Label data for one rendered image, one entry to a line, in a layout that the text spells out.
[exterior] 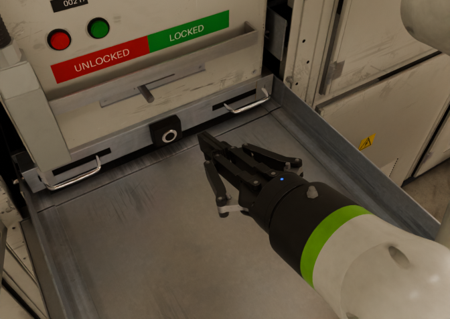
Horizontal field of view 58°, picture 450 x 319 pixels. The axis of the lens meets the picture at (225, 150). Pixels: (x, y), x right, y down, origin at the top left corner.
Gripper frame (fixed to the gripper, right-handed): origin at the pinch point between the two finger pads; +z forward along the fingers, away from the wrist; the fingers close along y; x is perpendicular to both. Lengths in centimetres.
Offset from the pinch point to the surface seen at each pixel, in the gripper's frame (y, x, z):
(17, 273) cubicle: -37, -25, 27
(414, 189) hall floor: 110, -92, 47
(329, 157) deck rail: 26.8, -16.7, 5.8
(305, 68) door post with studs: 33.2, -2.7, 19.5
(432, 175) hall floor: 123, -92, 49
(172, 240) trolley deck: -9.0, -17.2, 5.6
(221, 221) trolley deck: 0.4, -17.6, 4.5
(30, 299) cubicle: -38, -36, 32
